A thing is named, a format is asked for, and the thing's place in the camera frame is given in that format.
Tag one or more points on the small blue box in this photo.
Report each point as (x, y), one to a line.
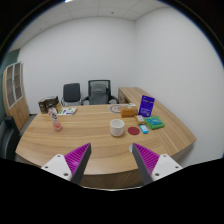
(144, 129)

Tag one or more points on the black office chair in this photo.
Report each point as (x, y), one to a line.
(71, 93)

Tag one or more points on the wooden glass-door cabinet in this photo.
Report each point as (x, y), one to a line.
(14, 95)

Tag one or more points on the colourful leaflet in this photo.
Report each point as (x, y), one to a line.
(68, 111)

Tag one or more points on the small tan box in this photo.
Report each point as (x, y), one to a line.
(140, 120)

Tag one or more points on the round patterned mat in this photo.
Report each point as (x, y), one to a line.
(115, 108)

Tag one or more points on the purple standing sign card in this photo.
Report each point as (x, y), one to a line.
(146, 106)

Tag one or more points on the dark chair at left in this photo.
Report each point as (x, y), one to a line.
(9, 138)

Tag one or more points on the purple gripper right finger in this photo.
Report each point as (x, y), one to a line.
(152, 166)

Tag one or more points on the dark red round coaster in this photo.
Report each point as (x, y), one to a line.
(133, 130)

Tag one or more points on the grey mesh office chair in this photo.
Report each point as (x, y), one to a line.
(99, 92)

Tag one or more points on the green flat box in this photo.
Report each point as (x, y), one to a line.
(154, 122)

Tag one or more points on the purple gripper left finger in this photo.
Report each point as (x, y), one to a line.
(71, 166)

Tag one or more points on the brown cardboard box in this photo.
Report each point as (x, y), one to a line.
(46, 102)

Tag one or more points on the white ceramic cup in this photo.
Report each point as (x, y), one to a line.
(117, 127)

